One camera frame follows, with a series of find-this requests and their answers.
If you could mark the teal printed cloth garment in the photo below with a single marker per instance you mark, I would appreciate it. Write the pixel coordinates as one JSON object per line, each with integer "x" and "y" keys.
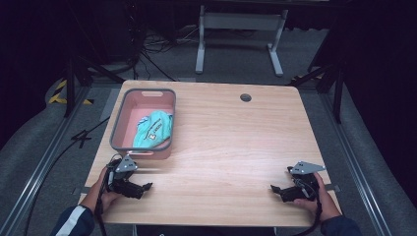
{"x": 157, "y": 129}

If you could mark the person's right hand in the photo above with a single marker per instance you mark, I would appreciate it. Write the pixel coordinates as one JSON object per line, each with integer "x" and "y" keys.
{"x": 323, "y": 200}

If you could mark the person's left hand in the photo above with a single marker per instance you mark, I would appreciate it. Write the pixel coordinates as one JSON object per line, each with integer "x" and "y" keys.
{"x": 98, "y": 195}

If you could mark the pink basket with grey rim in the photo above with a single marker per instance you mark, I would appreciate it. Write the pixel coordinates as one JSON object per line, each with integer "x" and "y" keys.
{"x": 131, "y": 114}

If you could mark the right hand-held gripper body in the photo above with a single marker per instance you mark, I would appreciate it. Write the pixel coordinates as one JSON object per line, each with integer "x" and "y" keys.
{"x": 306, "y": 182}

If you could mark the white metal desk frame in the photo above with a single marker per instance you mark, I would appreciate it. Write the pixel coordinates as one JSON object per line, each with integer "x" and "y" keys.
{"x": 241, "y": 21}

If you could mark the black metal stand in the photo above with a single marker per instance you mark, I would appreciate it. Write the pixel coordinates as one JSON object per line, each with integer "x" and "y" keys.
{"x": 70, "y": 85}
{"x": 337, "y": 88}

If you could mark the grey metal floor rail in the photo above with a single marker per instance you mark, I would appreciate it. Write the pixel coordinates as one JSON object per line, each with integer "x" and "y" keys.
{"x": 355, "y": 164}
{"x": 36, "y": 173}

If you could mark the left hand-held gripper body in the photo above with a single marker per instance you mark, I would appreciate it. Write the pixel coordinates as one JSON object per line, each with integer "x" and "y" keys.
{"x": 126, "y": 165}

